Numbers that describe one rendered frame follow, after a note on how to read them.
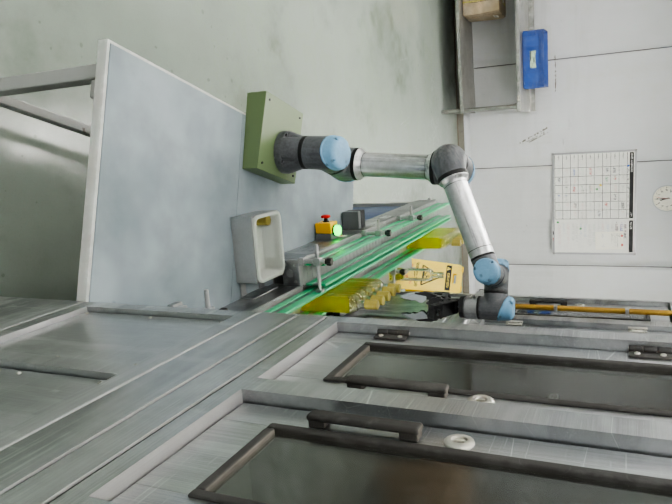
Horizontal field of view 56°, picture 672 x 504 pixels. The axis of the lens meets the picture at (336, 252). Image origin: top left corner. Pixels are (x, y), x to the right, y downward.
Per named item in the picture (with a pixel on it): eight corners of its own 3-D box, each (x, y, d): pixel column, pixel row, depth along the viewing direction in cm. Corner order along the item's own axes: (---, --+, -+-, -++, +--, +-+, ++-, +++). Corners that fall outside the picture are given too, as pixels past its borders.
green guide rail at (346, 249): (304, 265, 226) (324, 266, 223) (304, 262, 226) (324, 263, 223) (437, 204, 382) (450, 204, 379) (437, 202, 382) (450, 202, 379)
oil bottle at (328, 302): (301, 311, 225) (356, 314, 217) (299, 295, 224) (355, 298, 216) (308, 306, 230) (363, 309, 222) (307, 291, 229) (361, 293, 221)
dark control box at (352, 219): (341, 229, 288) (359, 229, 285) (340, 211, 287) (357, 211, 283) (349, 226, 296) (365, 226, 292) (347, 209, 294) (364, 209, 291)
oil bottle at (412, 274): (388, 280, 308) (441, 282, 297) (388, 268, 307) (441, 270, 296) (392, 278, 313) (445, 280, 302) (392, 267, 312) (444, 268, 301)
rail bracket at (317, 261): (300, 292, 224) (332, 293, 218) (296, 245, 221) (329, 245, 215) (304, 289, 226) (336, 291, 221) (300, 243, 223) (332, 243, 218)
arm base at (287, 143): (277, 124, 220) (302, 124, 216) (297, 138, 234) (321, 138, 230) (270, 167, 219) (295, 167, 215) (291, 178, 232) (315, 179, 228)
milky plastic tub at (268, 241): (237, 283, 211) (260, 284, 208) (231, 216, 207) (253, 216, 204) (264, 272, 227) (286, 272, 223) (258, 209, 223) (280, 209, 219)
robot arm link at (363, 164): (320, 140, 228) (470, 145, 205) (337, 152, 242) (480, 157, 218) (314, 173, 227) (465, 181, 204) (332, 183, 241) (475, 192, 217)
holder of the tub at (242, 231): (238, 298, 213) (258, 299, 209) (230, 217, 208) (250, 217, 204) (264, 286, 228) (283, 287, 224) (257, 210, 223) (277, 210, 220)
